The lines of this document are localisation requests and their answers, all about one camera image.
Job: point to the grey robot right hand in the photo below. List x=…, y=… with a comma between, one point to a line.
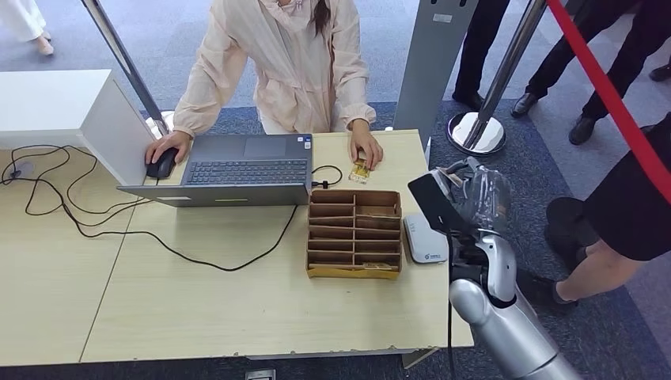
x=485, y=196

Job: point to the person's left hand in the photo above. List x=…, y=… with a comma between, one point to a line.
x=364, y=139

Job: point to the person's right hand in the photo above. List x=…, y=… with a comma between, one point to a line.
x=170, y=140

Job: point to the black computer mouse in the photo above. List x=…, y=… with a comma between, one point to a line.
x=161, y=167

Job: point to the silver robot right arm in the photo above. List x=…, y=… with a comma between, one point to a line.
x=503, y=325

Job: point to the white card reader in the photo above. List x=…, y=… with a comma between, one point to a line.
x=422, y=246

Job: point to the wooden card organizer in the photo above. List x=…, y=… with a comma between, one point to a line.
x=354, y=233

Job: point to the person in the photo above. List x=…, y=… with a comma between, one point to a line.
x=661, y=72
x=618, y=57
x=293, y=68
x=23, y=18
x=479, y=47
x=629, y=210

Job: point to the dark grey laptop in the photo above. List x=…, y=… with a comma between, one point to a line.
x=236, y=173

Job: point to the chrome stanchion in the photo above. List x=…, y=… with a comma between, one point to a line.
x=123, y=57
x=495, y=78

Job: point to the white cabinet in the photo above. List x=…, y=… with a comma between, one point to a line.
x=52, y=105

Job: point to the grey floor socket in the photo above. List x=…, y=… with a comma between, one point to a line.
x=260, y=375

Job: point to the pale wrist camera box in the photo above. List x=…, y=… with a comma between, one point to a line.
x=437, y=177

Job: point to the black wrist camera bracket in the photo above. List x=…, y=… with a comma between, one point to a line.
x=430, y=204

